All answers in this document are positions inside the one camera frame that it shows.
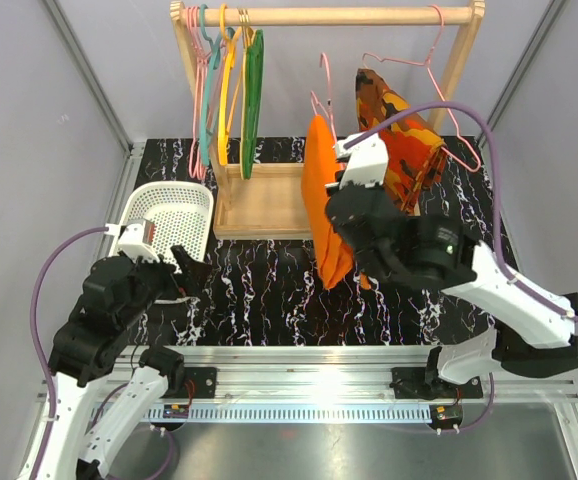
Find teal hanger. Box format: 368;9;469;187
199;4;221;168

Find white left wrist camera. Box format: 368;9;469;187
105;219;162;263

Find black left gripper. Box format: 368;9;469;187
118;244;213;328

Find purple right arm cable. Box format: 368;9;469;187
342;100;578;364

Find white perforated plastic basket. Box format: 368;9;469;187
119;181;214;264

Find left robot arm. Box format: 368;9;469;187
19;245;212;479

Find thin gold wire hanger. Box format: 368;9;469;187
228;8;255;180

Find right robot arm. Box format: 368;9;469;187
325;183;578;400

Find green hanger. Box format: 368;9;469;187
240;29;265;180

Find wooden clothes rack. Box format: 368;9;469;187
170;1;485;240

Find camouflage orange trousers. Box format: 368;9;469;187
355;68;447;214

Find aluminium front rail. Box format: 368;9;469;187
33;344;578;401

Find white slotted cable duct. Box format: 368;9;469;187
144;404;431;424

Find yellow hanger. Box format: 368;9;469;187
217;3;242;166

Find pink wire hanger with camouflage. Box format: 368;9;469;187
360;4;482;174

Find pink hanger on rack left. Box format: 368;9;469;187
186;4;213;181

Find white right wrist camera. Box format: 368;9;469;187
325;133;389;195

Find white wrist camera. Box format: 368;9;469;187
325;133;389;195
105;219;162;263

